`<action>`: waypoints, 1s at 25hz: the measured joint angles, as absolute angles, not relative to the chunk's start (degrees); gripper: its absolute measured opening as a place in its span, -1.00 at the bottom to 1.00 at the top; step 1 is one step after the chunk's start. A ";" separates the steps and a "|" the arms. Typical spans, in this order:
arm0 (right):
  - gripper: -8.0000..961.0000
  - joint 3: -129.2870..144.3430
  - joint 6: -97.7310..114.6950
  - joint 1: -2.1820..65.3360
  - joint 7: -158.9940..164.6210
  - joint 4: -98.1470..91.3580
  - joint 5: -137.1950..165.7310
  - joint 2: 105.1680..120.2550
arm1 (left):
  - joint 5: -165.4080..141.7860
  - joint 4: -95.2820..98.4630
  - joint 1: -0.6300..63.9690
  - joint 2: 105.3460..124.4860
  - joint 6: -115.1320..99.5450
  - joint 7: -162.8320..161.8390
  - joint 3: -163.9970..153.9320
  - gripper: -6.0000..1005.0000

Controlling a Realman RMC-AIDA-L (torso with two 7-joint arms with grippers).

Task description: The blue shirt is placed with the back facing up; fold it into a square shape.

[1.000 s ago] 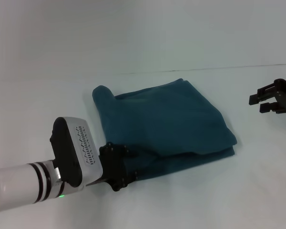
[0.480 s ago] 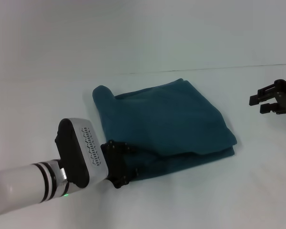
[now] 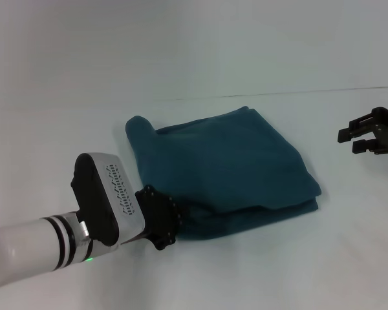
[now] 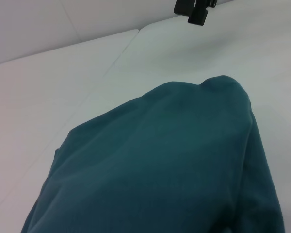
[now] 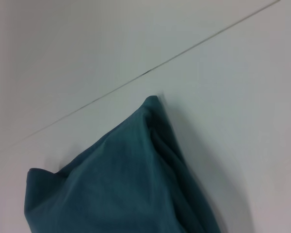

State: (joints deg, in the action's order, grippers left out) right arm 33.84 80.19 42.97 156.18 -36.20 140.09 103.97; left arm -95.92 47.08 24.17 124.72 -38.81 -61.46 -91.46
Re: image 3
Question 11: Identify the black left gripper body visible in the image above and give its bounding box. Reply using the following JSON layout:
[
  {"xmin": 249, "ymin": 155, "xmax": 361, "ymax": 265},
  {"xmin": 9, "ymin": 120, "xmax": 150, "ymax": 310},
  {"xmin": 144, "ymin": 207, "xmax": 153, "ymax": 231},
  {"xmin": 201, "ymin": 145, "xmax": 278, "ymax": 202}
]
[{"xmin": 120, "ymin": 183, "xmax": 186, "ymax": 252}]

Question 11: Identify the teal blue t-shirt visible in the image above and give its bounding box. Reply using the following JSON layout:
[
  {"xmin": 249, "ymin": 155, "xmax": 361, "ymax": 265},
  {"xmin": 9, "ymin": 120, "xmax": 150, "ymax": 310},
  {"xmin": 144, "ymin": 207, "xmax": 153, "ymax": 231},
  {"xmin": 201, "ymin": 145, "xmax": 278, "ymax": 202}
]
[{"xmin": 125, "ymin": 105, "xmax": 323, "ymax": 242}]

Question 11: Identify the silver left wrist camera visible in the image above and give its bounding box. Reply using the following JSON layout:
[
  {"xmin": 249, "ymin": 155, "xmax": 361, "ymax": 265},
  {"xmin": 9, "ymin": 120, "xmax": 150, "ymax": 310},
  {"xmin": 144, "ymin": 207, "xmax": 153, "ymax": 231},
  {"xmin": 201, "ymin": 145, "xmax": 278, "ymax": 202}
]
[{"xmin": 70, "ymin": 152, "xmax": 147, "ymax": 249}]

